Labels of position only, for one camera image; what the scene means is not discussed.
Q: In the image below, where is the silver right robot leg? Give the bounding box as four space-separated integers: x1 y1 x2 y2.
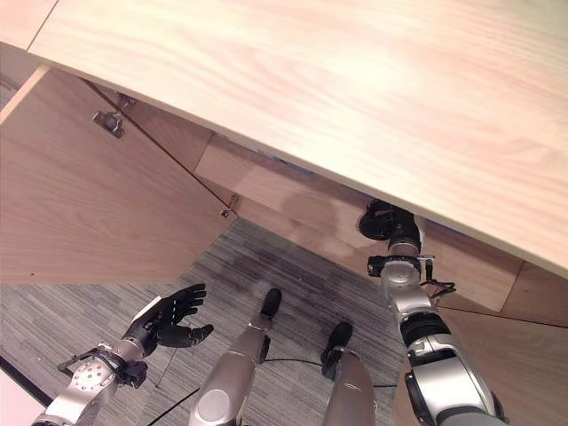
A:
319 344 379 426

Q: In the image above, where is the dark right robot foot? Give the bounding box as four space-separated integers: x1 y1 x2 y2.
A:
325 320 354 352

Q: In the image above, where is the thin black floor cable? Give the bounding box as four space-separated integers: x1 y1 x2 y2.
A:
146 357 397 421

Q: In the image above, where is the silver left robot leg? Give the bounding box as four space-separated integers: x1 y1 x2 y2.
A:
187 319 272 426

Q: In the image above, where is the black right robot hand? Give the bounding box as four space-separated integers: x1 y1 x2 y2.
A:
358 199 422 245

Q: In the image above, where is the metal door hinge cup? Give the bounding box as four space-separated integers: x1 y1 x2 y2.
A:
91 109 125 139

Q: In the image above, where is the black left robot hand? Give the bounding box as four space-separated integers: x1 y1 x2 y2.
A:
122 283 215 357

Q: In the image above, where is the silver robot leg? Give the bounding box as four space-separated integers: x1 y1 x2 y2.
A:
187 319 272 426
319 344 379 426

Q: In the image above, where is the white panel with black edge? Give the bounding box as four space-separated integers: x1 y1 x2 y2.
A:
0 354 48 426

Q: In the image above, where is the dark left robot foot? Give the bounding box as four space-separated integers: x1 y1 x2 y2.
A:
258 288 283 321

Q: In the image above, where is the dark robot foot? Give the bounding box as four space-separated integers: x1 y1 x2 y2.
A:
258 288 283 321
325 320 354 352

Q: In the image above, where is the light wooden office cabinet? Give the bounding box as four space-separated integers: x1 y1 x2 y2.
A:
0 0 568 328

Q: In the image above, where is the small metal cabinet hinge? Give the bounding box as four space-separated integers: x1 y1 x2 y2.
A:
219 193 241 219

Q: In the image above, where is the wide wooden cabinet door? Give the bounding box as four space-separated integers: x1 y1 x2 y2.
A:
0 65 241 286

